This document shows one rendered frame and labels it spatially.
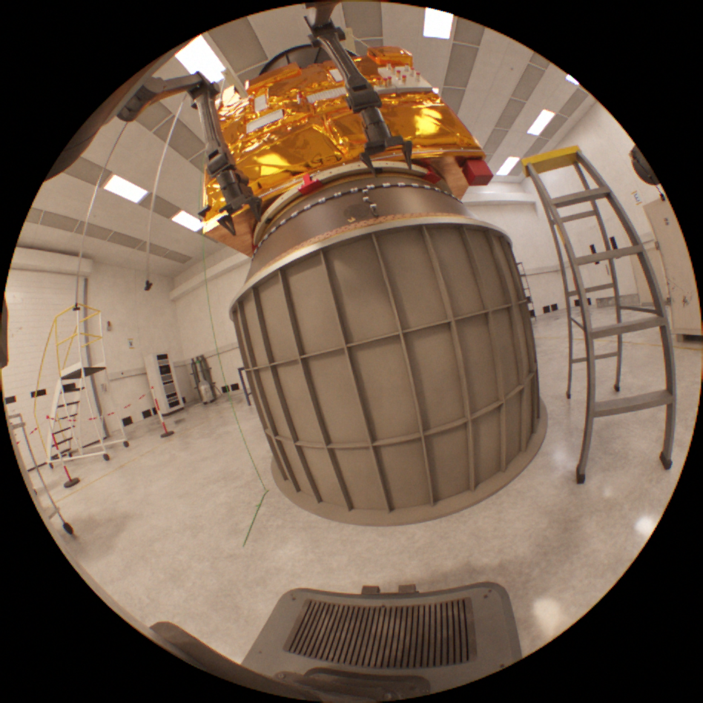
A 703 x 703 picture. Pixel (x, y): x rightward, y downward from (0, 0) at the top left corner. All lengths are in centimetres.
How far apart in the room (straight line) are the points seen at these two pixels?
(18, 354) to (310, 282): 729
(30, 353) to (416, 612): 760
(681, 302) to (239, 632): 397
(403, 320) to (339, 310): 23
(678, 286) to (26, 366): 1072
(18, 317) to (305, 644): 771
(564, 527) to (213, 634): 125
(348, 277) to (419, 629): 99
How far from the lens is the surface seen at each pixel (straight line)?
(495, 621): 56
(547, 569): 92
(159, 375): 792
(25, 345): 754
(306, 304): 87
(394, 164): 141
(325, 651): 58
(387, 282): 77
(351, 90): 74
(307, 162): 151
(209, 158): 82
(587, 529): 104
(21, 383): 736
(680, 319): 344
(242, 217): 163
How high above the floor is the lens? 80
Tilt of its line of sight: 3 degrees down
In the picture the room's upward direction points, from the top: 14 degrees counter-clockwise
